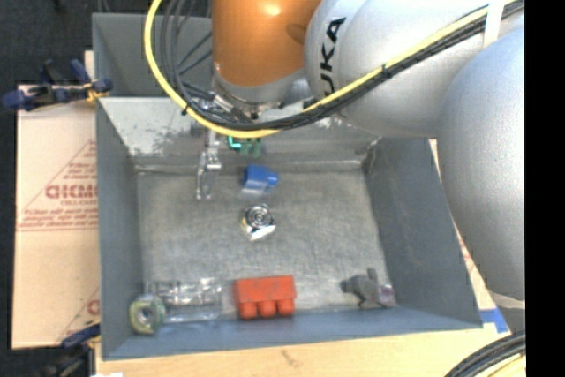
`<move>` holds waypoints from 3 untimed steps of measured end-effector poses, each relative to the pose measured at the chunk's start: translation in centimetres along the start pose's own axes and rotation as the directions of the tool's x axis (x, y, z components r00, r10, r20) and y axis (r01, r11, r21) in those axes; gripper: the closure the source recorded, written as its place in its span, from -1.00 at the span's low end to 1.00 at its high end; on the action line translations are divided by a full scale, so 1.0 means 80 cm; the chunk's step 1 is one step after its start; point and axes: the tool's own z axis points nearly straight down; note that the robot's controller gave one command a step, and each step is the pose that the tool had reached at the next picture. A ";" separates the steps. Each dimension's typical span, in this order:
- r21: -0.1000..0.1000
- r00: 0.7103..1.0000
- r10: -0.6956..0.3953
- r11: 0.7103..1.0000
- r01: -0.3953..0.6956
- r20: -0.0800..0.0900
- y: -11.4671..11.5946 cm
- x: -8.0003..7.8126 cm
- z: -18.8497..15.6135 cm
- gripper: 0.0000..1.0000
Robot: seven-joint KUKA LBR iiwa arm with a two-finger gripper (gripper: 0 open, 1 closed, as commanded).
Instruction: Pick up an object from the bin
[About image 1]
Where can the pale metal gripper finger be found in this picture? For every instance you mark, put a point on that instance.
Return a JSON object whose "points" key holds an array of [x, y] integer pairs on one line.
{"points": [[201, 183], [213, 172]]}

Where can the blue plastic cap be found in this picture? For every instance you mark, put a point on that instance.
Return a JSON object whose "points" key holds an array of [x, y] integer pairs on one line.
{"points": [[258, 177]]}

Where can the shiny silver metal object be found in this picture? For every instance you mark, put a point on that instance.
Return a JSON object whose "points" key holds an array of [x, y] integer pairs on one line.
{"points": [[258, 221]]}

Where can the grey metal bin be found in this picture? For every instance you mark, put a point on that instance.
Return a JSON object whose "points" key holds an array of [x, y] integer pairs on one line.
{"points": [[309, 234]]}

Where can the clear plastic packet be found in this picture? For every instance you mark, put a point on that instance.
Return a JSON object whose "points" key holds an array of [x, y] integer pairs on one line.
{"points": [[190, 298]]}

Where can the red toy block with pegs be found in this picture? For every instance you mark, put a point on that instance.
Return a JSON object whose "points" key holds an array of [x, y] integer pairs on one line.
{"points": [[265, 293]]}

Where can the brown cardboard board red print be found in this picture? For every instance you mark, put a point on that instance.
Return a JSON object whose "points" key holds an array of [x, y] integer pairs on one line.
{"points": [[53, 190]]}

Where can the grey toy animal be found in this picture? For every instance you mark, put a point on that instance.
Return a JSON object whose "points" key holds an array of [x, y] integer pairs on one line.
{"points": [[366, 289]]}

